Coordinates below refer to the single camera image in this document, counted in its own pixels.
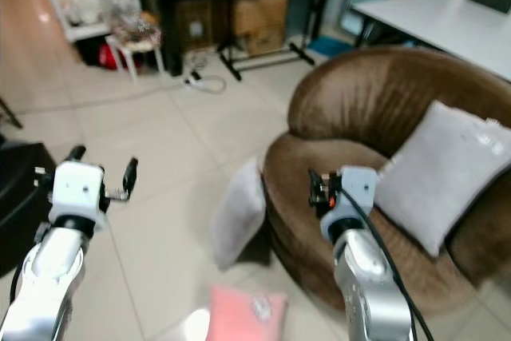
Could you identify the brown round sofa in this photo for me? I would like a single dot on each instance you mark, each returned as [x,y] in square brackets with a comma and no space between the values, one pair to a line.
[351,101]

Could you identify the grey square pillow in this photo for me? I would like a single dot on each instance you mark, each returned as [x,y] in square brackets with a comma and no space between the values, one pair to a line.
[439,173]
[238,217]

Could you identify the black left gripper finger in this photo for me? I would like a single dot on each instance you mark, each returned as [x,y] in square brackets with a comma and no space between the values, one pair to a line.
[129,175]
[77,153]

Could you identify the white table with black legs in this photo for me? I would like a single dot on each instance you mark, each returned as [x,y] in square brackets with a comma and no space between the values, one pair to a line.
[439,25]

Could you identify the red bag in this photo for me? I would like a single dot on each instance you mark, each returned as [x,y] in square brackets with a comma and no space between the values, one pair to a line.
[108,57]

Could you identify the pink pillow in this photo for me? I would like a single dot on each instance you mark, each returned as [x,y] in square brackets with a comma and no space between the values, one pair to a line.
[243,317]

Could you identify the black leather seat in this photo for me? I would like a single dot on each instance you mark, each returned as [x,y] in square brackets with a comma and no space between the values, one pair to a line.
[20,189]

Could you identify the black stand leg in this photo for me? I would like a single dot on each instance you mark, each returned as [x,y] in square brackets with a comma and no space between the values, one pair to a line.
[9,113]

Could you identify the small white stool with clutter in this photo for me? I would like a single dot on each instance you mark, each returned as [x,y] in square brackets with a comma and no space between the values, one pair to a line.
[140,36]

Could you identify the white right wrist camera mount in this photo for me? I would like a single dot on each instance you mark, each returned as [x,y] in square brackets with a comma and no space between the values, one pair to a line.
[359,193]

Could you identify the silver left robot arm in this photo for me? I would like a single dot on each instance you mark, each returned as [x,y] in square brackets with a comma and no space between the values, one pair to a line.
[48,285]

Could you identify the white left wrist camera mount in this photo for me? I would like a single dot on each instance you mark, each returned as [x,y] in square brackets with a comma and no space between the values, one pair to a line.
[78,189]

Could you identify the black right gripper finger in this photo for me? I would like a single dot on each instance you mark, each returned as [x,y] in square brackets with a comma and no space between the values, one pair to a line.
[314,181]

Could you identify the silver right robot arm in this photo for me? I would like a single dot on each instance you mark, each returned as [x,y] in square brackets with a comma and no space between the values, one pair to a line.
[367,289]

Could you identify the brown cardboard box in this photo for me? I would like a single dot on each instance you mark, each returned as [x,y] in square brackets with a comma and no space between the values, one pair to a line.
[259,21]
[198,28]

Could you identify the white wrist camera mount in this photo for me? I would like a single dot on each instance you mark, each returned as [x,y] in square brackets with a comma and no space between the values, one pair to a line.
[78,189]
[359,193]

